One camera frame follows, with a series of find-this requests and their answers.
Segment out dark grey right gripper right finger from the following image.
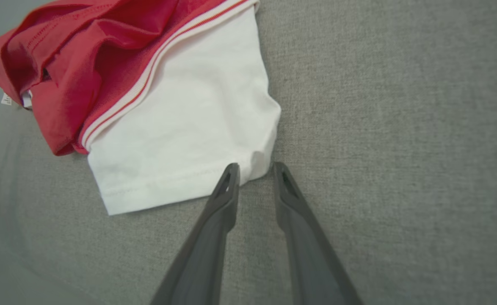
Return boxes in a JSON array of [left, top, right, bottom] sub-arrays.
[[273, 161, 364, 305]]

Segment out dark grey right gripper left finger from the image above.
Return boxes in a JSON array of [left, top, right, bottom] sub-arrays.
[[150, 163, 241, 305]]

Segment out red jersey shirt white sleeves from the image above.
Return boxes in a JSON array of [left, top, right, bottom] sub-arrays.
[[0, 0, 282, 216]]

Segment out grey fabric sofa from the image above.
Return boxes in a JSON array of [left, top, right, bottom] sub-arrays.
[[0, 0, 497, 305]]

